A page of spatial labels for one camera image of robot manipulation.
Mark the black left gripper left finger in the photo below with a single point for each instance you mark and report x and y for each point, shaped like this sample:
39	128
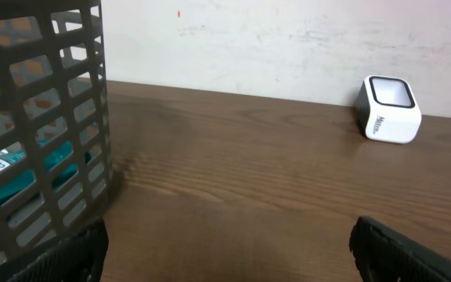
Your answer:
74	256

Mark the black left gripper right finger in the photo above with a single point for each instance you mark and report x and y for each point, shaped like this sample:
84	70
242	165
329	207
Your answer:
383	254

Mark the teal mouthwash bottle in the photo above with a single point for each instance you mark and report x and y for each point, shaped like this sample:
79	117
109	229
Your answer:
26	178

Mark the white barcode scanner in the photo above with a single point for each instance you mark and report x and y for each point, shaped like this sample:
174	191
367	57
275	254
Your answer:
387	111

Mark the grey plastic mesh basket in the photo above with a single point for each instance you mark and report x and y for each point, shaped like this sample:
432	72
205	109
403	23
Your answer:
52	90

